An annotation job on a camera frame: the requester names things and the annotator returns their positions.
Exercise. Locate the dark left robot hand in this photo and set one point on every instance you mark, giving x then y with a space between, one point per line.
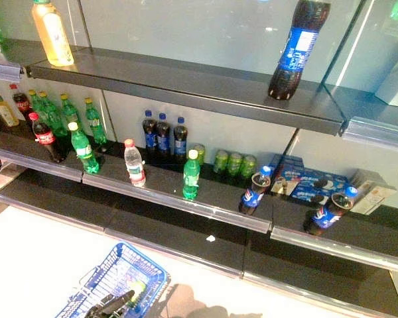
114 304

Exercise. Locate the green item in basket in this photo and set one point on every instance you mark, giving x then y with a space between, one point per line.
137 289

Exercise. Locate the small white paper scrap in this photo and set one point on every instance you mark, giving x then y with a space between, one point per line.
210 238

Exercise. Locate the dark metal shelf board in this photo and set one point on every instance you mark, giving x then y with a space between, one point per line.
185 86
219 202
219 251

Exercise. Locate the water bottle red cap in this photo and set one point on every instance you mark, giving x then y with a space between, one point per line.
135 167

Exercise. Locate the green Sprite bottle yellow cap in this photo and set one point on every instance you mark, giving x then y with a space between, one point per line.
36 104
95 124
53 116
69 111
191 179

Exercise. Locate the green Sprite bottle white cap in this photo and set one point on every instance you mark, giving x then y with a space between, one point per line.
83 150

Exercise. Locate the small Pepsi bottle blue cap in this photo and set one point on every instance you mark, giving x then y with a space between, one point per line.
252 195
149 136
163 137
328 213
180 140

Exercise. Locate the green soda can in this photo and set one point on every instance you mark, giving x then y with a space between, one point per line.
248 166
235 164
220 162
199 153

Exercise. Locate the Coca-Cola bottle red cap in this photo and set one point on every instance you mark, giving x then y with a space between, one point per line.
45 137
21 104

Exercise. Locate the small yellow tea bottle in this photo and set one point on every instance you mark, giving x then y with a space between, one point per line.
6 112

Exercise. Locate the blue Oreo cookie box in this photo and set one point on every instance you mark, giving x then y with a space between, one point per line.
310 185

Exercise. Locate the large yellow tea bottle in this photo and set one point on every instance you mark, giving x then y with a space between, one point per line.
54 36

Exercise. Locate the beige cardboard box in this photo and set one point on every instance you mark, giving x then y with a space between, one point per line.
373 190

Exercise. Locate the large Pepsi cola bottle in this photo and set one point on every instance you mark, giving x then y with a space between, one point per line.
295 49

